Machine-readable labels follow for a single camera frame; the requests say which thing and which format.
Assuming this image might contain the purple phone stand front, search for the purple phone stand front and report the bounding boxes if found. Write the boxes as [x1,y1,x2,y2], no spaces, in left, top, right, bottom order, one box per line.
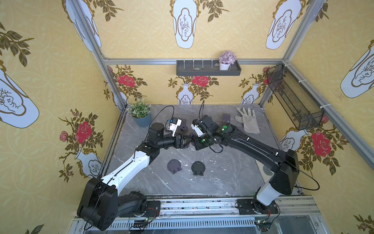
[167,159,182,175]

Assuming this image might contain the green plant blue pot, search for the green plant blue pot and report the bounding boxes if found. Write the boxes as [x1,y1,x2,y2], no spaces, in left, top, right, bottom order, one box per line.
[126,99,152,127]

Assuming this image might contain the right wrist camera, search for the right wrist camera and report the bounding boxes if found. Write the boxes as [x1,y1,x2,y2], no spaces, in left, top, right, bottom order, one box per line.
[191,123,206,137]

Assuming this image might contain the purple flower white pot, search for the purple flower white pot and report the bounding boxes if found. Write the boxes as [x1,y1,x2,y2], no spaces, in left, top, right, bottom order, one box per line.
[219,51,236,71]

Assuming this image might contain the black wire mesh basket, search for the black wire mesh basket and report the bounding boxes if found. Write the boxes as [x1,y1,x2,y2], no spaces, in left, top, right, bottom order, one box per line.
[266,64,324,130]

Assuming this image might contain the grey work glove back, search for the grey work glove back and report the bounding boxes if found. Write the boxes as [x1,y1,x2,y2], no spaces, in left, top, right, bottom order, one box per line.
[235,107,260,134]

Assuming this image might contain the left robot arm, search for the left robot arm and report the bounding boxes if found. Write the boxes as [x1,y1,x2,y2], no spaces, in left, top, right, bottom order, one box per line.
[77,123,192,231]

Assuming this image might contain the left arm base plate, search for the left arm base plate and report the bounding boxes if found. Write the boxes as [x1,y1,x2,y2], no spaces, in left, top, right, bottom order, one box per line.
[117,200,161,218]

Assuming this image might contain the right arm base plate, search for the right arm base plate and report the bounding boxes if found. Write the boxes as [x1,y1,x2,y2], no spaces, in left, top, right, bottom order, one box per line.
[235,199,280,216]

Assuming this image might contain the grey wall shelf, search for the grey wall shelf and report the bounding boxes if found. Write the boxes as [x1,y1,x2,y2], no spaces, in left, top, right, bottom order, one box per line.
[176,59,242,77]

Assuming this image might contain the aluminium frame rail front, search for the aluminium frame rail front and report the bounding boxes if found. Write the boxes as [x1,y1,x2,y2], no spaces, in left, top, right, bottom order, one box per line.
[69,196,330,234]

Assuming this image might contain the black phone stand front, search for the black phone stand front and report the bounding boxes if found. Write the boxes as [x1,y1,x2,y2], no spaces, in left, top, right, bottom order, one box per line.
[191,161,206,176]

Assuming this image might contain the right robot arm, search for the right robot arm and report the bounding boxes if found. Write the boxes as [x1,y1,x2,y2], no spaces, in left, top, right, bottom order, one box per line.
[191,115,299,206]

